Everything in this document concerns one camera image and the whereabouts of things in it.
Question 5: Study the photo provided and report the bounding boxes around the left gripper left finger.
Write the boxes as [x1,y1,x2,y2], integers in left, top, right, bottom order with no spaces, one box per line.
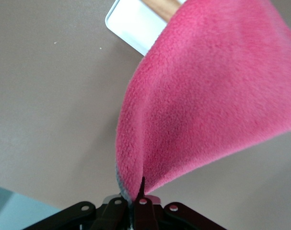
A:
[23,198,133,230]

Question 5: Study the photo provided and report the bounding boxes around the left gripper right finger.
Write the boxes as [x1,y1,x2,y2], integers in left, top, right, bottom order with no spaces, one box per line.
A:
[133,176,229,230]

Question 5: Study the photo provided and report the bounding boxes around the pink towel with grey back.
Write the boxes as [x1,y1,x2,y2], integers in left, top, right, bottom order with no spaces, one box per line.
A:
[115,0,291,203]

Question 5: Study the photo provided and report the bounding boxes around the brown table cover sheet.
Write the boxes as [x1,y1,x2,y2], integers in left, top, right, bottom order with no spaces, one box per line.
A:
[0,0,291,230]

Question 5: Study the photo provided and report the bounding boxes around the white rack base plate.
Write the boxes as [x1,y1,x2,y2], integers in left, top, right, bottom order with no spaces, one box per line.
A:
[105,0,186,56]

